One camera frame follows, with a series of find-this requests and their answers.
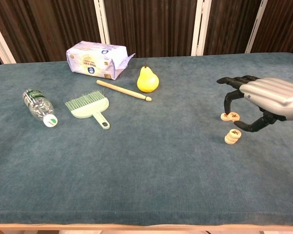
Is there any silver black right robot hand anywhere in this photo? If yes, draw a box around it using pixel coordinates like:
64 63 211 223
216 75 293 133

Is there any mint green hand brush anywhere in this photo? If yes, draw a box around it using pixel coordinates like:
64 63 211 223
64 90 111 130

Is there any yellow pear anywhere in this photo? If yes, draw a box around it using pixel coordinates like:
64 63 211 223
136 63 160 94

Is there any teal velvet table cloth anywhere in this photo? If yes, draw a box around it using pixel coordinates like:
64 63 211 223
0 52 293 226

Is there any light wooden stick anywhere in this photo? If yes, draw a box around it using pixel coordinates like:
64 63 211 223
96 79 152 102

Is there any pale purple tissue pack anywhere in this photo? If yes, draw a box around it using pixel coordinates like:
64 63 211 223
65 40 136 81

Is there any light wooden table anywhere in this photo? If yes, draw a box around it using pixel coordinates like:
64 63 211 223
0 222 293 234

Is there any clear plastic water bottle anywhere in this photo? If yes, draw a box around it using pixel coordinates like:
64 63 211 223
22 88 59 128

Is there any white metal frame post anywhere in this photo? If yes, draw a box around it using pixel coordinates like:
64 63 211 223
0 13 17 65
190 0 212 57
245 0 269 54
93 0 111 45

